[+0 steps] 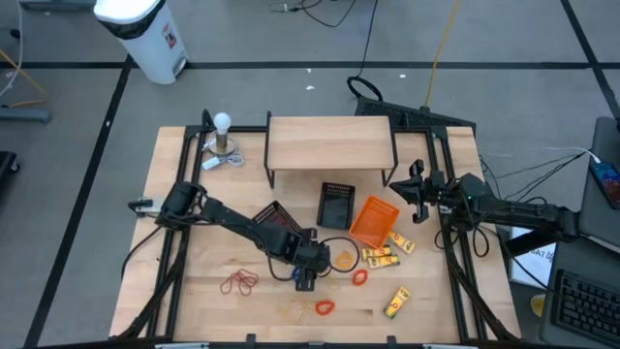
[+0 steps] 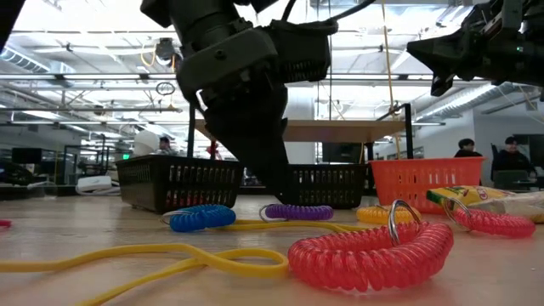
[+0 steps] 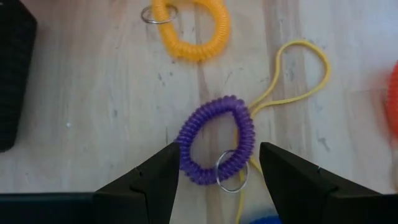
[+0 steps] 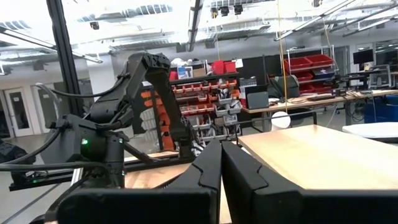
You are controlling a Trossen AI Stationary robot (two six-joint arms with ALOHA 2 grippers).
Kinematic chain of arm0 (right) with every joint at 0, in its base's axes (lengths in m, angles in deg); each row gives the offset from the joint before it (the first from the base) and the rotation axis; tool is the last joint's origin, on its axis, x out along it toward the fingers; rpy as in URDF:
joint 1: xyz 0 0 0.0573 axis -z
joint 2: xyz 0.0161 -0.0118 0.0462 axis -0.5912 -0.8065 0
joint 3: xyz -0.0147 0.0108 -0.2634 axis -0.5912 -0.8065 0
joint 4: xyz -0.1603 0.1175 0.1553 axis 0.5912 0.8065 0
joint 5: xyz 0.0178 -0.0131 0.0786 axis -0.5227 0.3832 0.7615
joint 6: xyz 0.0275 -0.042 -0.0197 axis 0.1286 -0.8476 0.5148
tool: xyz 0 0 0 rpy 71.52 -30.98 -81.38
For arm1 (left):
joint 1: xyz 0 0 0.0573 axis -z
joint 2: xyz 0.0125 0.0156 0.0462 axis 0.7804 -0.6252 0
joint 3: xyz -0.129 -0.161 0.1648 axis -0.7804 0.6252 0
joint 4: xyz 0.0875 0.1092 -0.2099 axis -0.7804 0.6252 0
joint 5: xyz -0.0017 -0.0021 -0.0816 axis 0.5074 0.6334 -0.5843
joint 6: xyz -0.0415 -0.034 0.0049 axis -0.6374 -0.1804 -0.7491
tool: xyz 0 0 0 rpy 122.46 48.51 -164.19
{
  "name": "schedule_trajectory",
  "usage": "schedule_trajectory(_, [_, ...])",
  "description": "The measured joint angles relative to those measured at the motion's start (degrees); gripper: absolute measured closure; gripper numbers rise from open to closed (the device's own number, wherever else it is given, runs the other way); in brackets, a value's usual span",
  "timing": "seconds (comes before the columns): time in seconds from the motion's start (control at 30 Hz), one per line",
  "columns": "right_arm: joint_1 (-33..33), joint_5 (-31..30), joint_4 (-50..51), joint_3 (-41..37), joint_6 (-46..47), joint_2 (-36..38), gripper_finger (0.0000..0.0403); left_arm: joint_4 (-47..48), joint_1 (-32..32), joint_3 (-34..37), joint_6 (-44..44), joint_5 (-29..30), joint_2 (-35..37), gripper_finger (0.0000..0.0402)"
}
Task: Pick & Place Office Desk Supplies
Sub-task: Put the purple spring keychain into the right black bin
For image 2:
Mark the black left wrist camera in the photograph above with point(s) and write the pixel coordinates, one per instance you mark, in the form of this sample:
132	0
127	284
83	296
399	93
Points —
304	51

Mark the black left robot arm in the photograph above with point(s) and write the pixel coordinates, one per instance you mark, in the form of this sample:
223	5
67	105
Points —
200	17

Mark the wooden riser shelf black legs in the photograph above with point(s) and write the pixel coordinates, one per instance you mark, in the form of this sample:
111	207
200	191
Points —
340	131

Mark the yellow rubber band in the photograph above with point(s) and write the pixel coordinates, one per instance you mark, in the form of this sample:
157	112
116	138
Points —
149	248

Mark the person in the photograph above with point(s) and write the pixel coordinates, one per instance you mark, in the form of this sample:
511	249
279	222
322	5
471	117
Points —
512	157
165	146
467	151

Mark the long ceiling light strip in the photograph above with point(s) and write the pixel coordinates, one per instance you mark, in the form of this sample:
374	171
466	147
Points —
106	77

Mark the white light bulb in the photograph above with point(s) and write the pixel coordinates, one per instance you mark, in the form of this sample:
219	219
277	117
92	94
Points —
144	142

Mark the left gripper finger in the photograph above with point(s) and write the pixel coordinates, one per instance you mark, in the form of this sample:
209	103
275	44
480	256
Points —
255	140

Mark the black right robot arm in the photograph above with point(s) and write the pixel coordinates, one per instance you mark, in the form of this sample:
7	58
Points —
536	68

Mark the red rubber band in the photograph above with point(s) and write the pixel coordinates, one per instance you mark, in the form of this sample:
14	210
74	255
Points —
4	223

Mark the black monitor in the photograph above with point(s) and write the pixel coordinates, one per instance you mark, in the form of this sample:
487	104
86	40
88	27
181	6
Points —
539	146
26	155

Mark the silver ceiling air duct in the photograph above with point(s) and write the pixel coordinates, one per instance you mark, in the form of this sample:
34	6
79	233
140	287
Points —
459	102

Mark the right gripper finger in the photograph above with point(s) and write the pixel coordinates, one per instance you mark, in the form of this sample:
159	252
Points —
446	53
441	86

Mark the black slotted plastic basket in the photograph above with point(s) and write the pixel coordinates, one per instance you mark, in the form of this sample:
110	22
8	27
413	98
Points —
331	166
178	160

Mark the orange slotted plastic basket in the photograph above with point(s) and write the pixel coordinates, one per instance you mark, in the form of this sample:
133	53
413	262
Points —
425	178

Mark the white power adapter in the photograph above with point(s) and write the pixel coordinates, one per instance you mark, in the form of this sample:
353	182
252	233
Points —
93	183

